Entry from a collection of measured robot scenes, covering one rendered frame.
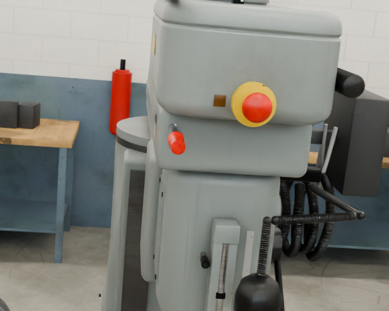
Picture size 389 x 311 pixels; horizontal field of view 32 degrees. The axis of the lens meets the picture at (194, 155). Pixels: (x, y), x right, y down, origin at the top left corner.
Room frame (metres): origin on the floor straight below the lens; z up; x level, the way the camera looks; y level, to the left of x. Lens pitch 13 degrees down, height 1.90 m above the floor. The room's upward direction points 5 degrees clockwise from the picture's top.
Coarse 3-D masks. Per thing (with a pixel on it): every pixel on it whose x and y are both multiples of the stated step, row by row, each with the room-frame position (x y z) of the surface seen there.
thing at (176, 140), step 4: (172, 124) 1.01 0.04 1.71; (176, 124) 1.02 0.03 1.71; (172, 128) 0.98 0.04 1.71; (176, 128) 0.99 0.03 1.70; (172, 132) 0.93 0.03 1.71; (176, 132) 0.93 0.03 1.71; (168, 136) 0.93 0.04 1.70; (172, 136) 0.91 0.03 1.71; (176, 136) 0.90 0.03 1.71; (180, 136) 0.91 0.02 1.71; (168, 140) 0.92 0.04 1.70; (172, 140) 0.89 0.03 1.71; (176, 140) 0.88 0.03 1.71; (180, 140) 0.89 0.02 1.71; (184, 140) 0.91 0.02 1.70; (172, 144) 0.88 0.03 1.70; (176, 144) 0.88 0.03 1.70; (180, 144) 0.88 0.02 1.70; (184, 144) 0.88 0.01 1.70; (172, 148) 0.88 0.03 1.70; (176, 148) 0.88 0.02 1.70; (180, 148) 0.88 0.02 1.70; (184, 148) 0.88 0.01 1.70; (176, 152) 0.88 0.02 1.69; (180, 152) 0.88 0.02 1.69
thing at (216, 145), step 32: (160, 128) 1.02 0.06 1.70; (192, 128) 1.02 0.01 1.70; (224, 128) 1.03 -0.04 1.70; (256, 128) 1.03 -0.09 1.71; (288, 128) 1.04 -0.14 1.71; (160, 160) 1.02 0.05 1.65; (192, 160) 1.02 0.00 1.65; (224, 160) 1.03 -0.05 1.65; (256, 160) 1.03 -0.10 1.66; (288, 160) 1.04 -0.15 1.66
